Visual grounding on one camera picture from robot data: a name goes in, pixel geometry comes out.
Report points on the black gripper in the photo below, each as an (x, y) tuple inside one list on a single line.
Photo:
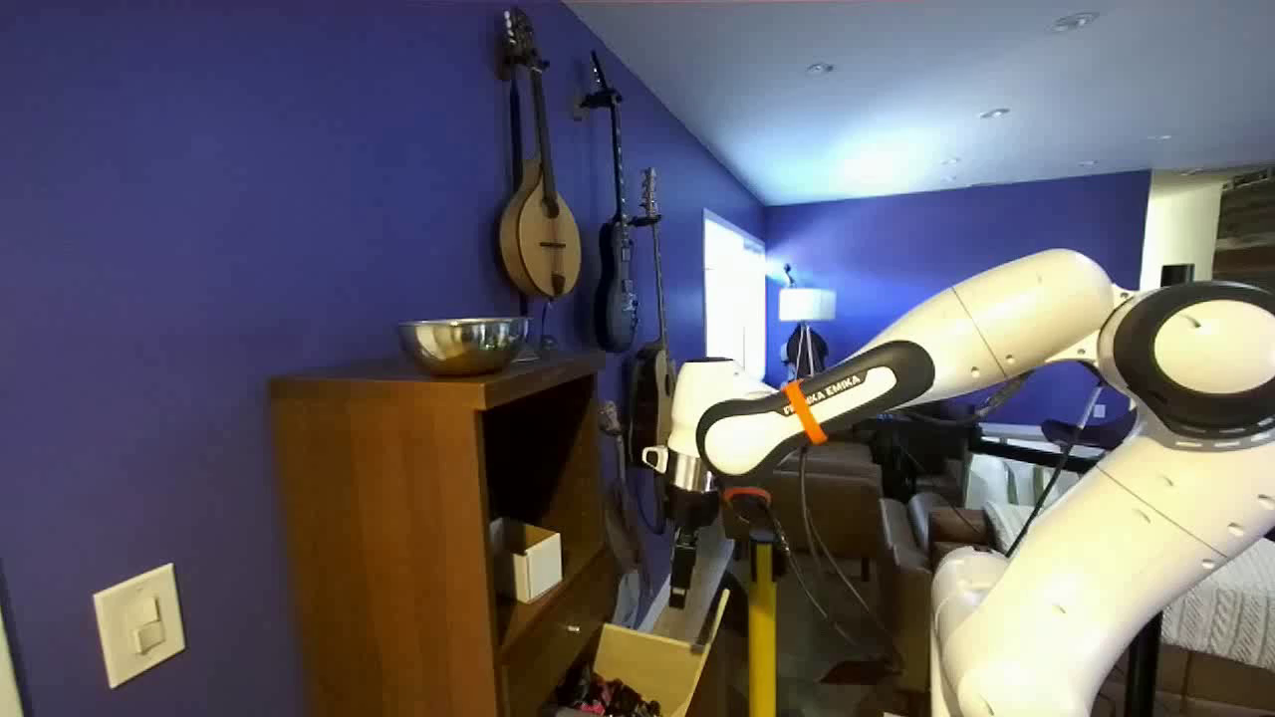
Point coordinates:
[(692, 504)]

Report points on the white bed mattress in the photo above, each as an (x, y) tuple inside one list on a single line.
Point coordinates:
[(1230, 602)]

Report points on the yellow pole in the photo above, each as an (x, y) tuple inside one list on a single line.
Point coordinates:
[(763, 641)]

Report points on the bright white window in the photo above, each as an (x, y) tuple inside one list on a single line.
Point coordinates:
[(732, 302)]

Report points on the shiny metal bowl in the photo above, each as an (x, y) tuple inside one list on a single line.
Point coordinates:
[(462, 346)]

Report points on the white wall light switch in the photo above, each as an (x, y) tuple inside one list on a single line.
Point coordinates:
[(136, 623)]

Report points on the small white cardboard box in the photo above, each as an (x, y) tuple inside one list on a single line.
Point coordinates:
[(537, 562)]

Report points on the dark hanging guitar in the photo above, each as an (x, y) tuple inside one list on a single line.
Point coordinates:
[(650, 383)]

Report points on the pink leash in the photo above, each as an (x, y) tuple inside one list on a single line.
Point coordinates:
[(614, 694)]

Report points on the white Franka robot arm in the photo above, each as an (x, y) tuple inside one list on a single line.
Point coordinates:
[(1039, 321)]

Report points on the brown wooden shelf unit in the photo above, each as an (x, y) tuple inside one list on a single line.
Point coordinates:
[(383, 532)]

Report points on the dark armchair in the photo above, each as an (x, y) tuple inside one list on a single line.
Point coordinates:
[(852, 518)]

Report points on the open white-edged drawer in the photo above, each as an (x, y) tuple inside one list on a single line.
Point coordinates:
[(659, 663)]

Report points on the white-shade lamp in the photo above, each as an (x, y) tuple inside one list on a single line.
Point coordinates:
[(808, 306)]

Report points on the tan mandolin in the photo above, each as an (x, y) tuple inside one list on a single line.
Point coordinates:
[(543, 241)]

